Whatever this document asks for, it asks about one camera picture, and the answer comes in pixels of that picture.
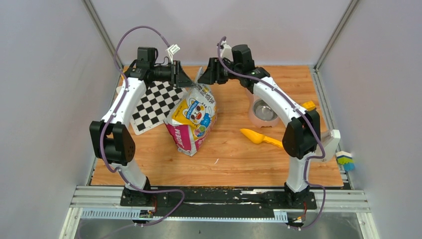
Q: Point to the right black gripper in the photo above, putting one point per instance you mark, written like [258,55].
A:
[212,74]

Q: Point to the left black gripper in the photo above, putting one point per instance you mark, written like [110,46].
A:
[177,76]

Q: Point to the pet food bag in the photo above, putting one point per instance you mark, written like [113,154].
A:
[192,118]

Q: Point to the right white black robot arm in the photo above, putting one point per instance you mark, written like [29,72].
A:
[302,134]

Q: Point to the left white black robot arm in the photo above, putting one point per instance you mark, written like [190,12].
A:
[110,136]

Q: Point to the pink double pet bowl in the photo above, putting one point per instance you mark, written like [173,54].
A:
[259,112]

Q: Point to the checkerboard calibration board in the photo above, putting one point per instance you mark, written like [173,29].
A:
[154,106]

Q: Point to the yellow plastic scoop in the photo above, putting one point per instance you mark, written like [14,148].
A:
[258,138]

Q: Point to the toy block car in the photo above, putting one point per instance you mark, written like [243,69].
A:
[309,106]

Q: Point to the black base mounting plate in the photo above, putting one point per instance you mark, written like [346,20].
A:
[218,202]

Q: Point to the white wedge holder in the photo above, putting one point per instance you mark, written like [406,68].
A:
[330,140]

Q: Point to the stacked coloured toy blocks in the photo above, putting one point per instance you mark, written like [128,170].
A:
[345,159]

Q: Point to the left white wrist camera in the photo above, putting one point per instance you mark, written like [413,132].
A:
[171,51]

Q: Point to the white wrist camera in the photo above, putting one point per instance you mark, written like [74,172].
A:
[171,51]
[225,51]

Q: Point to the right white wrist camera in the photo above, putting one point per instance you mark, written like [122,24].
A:
[225,51]

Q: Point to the aluminium rail frame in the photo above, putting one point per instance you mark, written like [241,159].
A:
[95,212]

